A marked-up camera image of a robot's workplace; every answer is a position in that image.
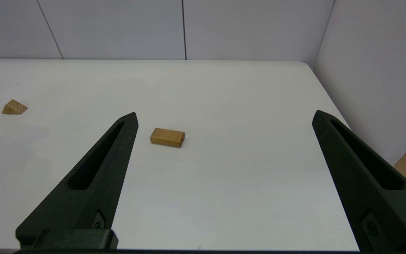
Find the rectangular wooden building block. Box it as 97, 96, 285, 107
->
150, 128, 185, 148

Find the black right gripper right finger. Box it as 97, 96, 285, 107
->
312, 110, 406, 252

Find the triangular wooden building block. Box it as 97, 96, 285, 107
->
1, 99, 28, 115

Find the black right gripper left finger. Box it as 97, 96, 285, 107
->
15, 112, 139, 250

